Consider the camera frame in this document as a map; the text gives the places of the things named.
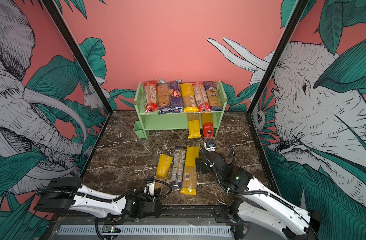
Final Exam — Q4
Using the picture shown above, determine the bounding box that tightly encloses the white vented strip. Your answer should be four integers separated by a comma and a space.
57, 225, 233, 238

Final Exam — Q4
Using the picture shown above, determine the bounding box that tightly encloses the black enclosure frame post left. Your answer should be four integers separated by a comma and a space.
42, 0, 113, 177

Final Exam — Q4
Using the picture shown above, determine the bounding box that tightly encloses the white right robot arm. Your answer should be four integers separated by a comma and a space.
201, 150, 321, 240

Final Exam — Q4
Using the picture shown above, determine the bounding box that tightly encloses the yellow Pastatime spaghetti bag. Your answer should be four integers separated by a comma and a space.
180, 83, 199, 113

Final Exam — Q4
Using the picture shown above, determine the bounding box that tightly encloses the red yellow spaghetti bag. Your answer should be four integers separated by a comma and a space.
201, 113, 215, 140

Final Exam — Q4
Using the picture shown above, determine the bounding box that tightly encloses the blue yellow spaghetti bag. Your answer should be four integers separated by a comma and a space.
157, 83, 172, 115

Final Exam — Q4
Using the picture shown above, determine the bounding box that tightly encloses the clear blue spaghetti bag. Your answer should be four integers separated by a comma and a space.
170, 146, 186, 192

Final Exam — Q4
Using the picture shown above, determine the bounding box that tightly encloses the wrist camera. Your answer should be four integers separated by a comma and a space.
144, 179, 155, 197
204, 140, 216, 152

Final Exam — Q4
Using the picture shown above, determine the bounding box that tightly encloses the black enclosure frame post right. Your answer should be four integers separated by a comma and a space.
247, 0, 308, 116

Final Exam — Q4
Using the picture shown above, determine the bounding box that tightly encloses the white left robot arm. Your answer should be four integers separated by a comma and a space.
34, 177, 163, 219

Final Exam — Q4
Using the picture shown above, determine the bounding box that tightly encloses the red white-label spaghetti bag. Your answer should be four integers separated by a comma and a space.
144, 81, 158, 113

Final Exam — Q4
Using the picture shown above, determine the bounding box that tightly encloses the black enclosure frame post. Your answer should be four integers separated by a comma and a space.
42, 0, 113, 177
247, 0, 308, 116

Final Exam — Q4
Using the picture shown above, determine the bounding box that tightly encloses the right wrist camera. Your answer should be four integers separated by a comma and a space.
204, 140, 216, 152

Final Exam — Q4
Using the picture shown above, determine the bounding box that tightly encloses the green metal shelf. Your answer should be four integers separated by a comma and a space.
133, 81, 228, 139

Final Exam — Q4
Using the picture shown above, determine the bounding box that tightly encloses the Ankara spaghetti bag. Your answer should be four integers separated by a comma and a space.
204, 82, 223, 111

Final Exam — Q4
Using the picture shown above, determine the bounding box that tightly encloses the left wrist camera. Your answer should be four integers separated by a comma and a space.
144, 179, 155, 197

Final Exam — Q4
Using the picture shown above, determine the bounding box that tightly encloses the blue Barilla spaghetti bag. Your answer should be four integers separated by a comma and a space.
169, 82, 184, 113

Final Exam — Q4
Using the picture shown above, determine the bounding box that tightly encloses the red spaghetti bag white label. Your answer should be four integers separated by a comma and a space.
193, 82, 211, 113

